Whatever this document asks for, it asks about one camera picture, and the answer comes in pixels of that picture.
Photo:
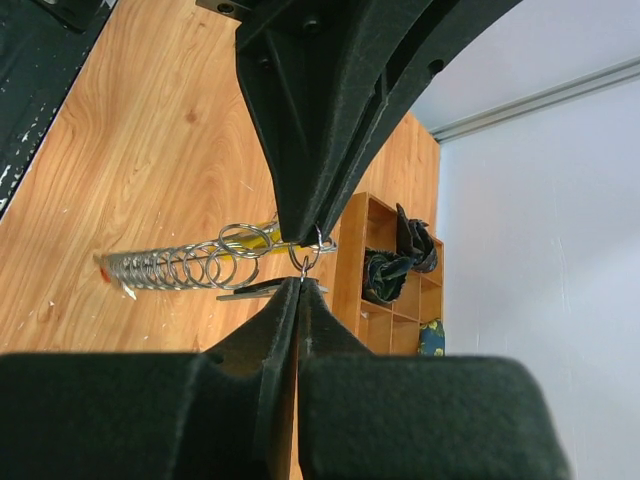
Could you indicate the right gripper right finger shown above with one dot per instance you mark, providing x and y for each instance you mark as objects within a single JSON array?
[{"x": 368, "y": 416}]

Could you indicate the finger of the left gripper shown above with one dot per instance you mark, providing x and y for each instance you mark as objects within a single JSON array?
[
  {"x": 287, "y": 59},
  {"x": 396, "y": 50}
]

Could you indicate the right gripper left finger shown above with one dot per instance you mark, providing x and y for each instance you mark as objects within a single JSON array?
[{"x": 225, "y": 413}]

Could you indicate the key with black tag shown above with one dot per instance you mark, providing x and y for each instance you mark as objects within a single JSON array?
[{"x": 268, "y": 288}]

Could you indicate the wooden compartment tray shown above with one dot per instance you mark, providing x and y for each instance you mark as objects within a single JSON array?
[{"x": 394, "y": 328}]

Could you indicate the blue yellow patterned tie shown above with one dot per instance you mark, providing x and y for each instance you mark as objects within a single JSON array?
[{"x": 432, "y": 340}]

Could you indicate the dark rolled tie centre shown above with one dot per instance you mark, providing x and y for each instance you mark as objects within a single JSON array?
[{"x": 384, "y": 276}]

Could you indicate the dark rolled tie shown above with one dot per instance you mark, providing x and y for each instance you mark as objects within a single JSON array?
[
  {"x": 413, "y": 240},
  {"x": 384, "y": 276}
]

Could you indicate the dark rolled tie left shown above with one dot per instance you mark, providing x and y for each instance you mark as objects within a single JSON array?
[{"x": 413, "y": 240}]

